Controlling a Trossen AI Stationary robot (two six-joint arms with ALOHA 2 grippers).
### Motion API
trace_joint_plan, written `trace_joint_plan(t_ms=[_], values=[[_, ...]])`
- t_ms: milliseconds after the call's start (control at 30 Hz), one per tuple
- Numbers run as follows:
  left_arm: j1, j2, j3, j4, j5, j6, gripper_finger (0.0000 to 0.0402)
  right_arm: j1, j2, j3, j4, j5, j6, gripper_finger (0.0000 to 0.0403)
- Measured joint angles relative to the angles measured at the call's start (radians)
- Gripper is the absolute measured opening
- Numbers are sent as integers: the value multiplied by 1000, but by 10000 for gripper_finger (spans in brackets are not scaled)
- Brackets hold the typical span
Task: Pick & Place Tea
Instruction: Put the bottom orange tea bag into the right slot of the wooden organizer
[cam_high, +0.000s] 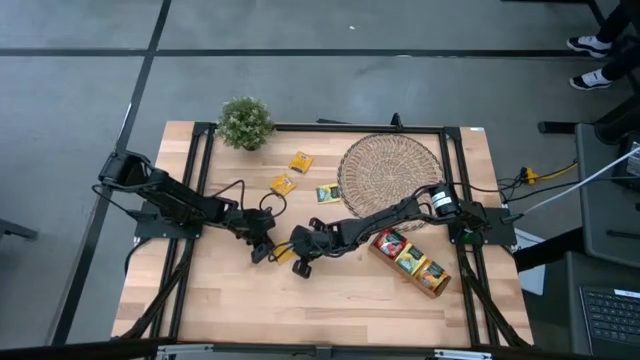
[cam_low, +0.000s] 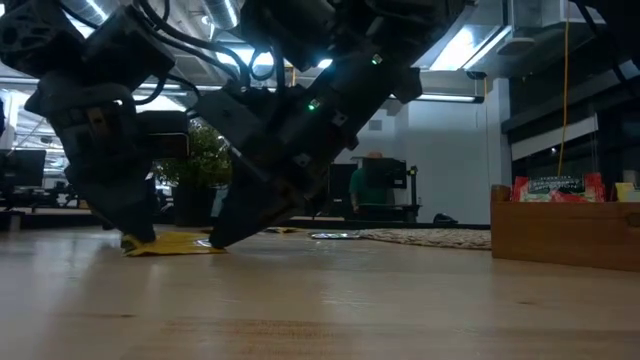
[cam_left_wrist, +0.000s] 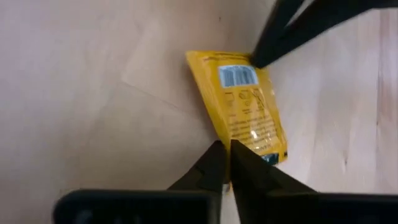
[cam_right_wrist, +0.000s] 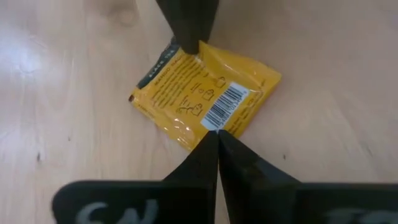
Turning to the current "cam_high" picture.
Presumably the black chair leg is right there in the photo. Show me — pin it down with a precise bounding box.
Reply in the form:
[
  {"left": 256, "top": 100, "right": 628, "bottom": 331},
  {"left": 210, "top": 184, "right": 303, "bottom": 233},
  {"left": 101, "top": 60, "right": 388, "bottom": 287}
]
[{"left": 0, "top": 217, "right": 40, "bottom": 242}]

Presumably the white paper sheet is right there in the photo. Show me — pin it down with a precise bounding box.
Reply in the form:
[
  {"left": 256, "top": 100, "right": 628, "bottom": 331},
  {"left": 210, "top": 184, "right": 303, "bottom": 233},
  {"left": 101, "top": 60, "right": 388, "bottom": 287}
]
[{"left": 513, "top": 228, "right": 547, "bottom": 297}]

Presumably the grey cart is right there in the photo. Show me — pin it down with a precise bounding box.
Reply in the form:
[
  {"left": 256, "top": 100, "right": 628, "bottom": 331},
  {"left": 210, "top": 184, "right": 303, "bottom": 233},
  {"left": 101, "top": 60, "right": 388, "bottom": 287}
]
[{"left": 574, "top": 122, "right": 640, "bottom": 269}]

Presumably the yellow-green tea bag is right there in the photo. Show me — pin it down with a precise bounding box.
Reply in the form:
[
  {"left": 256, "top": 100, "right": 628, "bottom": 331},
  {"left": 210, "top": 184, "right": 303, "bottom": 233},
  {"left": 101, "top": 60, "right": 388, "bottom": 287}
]
[
  {"left": 394, "top": 243, "right": 429, "bottom": 277},
  {"left": 314, "top": 182, "right": 342, "bottom": 205}
]

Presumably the black box with white label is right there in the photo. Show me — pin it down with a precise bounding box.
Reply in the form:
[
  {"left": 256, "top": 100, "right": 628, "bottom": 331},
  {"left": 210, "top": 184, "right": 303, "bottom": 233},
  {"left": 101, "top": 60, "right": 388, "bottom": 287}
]
[{"left": 613, "top": 130, "right": 640, "bottom": 192}]

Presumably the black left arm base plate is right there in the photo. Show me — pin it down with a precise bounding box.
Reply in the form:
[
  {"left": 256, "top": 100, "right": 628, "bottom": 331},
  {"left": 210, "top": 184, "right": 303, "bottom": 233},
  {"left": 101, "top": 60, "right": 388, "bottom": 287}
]
[{"left": 133, "top": 199, "right": 206, "bottom": 240}]

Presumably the wooden three-compartment tea box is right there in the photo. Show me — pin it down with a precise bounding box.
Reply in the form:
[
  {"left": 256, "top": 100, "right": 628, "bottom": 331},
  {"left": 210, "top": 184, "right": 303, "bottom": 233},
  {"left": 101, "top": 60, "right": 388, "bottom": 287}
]
[{"left": 367, "top": 227, "right": 453, "bottom": 300}]

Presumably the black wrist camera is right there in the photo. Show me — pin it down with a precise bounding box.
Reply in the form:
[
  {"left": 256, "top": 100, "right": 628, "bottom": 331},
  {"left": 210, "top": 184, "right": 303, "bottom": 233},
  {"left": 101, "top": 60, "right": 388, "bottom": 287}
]
[
  {"left": 291, "top": 258, "right": 315, "bottom": 280},
  {"left": 249, "top": 242, "right": 275, "bottom": 265}
]

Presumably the red tea bag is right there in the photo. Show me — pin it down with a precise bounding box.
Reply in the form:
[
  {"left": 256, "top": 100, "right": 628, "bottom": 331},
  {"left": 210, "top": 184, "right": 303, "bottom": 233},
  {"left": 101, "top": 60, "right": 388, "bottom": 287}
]
[{"left": 373, "top": 228, "right": 409, "bottom": 261}]

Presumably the black metal table frame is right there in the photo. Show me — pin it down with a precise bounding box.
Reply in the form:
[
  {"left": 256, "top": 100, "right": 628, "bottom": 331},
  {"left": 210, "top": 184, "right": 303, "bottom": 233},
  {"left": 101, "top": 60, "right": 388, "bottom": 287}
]
[{"left": 110, "top": 112, "right": 535, "bottom": 351}]

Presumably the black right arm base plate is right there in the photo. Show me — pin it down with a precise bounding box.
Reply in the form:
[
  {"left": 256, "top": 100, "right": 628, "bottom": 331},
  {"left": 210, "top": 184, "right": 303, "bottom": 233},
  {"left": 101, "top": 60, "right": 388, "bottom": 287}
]
[{"left": 446, "top": 205, "right": 517, "bottom": 246}]

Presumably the dark laptop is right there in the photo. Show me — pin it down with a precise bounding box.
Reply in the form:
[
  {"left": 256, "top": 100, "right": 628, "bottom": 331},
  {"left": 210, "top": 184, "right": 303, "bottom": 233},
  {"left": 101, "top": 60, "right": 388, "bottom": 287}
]
[{"left": 578, "top": 284, "right": 640, "bottom": 357}]

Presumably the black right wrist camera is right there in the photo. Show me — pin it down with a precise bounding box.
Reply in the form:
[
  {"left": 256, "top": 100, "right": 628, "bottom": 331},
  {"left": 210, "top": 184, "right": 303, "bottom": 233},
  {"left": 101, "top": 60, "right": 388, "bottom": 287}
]
[{"left": 291, "top": 258, "right": 315, "bottom": 280}]

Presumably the black stand leg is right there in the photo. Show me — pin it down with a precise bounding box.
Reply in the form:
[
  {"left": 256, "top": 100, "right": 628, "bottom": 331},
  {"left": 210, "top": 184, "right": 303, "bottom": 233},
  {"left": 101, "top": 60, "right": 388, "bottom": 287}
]
[{"left": 537, "top": 94, "right": 640, "bottom": 146}]

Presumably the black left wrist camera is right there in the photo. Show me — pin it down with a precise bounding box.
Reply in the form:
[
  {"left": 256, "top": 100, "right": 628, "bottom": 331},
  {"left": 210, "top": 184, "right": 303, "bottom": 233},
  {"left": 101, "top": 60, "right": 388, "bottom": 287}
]
[{"left": 249, "top": 242, "right": 275, "bottom": 265}]

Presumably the grey desk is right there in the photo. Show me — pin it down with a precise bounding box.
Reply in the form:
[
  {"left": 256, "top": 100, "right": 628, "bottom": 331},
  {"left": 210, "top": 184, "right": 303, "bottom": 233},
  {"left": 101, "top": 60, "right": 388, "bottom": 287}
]
[{"left": 563, "top": 249, "right": 640, "bottom": 360}]

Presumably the black camera rig beam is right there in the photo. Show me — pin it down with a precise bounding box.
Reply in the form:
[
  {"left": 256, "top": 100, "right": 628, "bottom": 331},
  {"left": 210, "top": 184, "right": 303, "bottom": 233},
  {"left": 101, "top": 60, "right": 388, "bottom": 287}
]
[{"left": 0, "top": 337, "right": 640, "bottom": 360}]

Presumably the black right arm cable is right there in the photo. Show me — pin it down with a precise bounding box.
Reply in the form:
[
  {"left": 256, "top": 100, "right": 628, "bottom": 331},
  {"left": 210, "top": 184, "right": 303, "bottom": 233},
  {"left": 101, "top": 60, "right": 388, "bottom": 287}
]
[{"left": 267, "top": 240, "right": 299, "bottom": 265}]

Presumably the round woven placemat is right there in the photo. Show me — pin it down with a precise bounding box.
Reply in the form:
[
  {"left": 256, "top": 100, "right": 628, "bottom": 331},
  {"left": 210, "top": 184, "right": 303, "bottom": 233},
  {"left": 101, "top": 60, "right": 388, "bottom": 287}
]
[{"left": 337, "top": 132, "right": 448, "bottom": 234}]

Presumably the yellow power cord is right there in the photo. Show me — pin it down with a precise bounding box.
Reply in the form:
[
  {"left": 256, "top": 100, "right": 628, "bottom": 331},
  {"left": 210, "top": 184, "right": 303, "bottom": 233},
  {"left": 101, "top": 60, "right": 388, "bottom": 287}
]
[{"left": 519, "top": 162, "right": 580, "bottom": 185}]

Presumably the person's shoe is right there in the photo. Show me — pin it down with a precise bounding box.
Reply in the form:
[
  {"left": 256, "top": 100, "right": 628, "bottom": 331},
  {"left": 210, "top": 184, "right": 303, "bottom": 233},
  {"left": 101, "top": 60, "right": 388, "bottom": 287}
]
[
  {"left": 565, "top": 34, "right": 614, "bottom": 60},
  {"left": 568, "top": 68, "right": 614, "bottom": 92}
]

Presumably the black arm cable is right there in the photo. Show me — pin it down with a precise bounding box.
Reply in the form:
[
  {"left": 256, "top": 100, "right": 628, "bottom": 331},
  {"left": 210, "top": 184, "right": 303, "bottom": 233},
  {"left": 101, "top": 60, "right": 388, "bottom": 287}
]
[
  {"left": 267, "top": 240, "right": 299, "bottom": 265},
  {"left": 207, "top": 178, "right": 289, "bottom": 219}
]

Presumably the silver bracket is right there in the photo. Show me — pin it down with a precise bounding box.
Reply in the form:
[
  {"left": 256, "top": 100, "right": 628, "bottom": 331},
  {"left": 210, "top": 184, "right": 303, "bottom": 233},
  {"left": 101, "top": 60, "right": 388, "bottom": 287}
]
[
  {"left": 432, "top": 348, "right": 494, "bottom": 360},
  {"left": 154, "top": 342, "right": 216, "bottom": 359}
]

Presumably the black floor cable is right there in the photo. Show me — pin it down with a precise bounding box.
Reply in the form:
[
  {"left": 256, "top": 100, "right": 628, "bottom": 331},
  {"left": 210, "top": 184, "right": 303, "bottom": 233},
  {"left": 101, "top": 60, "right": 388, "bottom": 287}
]
[{"left": 464, "top": 167, "right": 584, "bottom": 204}]

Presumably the white cable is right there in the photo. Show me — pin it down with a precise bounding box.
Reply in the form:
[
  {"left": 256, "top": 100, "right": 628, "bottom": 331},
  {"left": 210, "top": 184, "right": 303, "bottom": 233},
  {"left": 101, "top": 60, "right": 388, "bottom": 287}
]
[{"left": 522, "top": 146, "right": 640, "bottom": 216}]

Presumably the person's leg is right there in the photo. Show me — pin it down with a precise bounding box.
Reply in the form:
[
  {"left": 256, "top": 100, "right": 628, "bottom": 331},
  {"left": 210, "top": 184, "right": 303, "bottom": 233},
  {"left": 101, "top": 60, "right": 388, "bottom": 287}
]
[
  {"left": 594, "top": 0, "right": 640, "bottom": 46},
  {"left": 602, "top": 42, "right": 640, "bottom": 84}
]

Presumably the small green potted plant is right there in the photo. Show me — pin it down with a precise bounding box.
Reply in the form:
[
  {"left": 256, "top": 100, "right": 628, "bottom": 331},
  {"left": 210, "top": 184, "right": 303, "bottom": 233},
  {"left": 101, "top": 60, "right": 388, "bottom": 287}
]
[{"left": 216, "top": 95, "right": 277, "bottom": 153}]

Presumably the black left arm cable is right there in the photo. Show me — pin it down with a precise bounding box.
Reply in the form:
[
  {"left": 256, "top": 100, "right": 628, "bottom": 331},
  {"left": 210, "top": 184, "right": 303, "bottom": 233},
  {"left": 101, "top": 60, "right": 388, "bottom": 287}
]
[{"left": 207, "top": 178, "right": 289, "bottom": 219}]

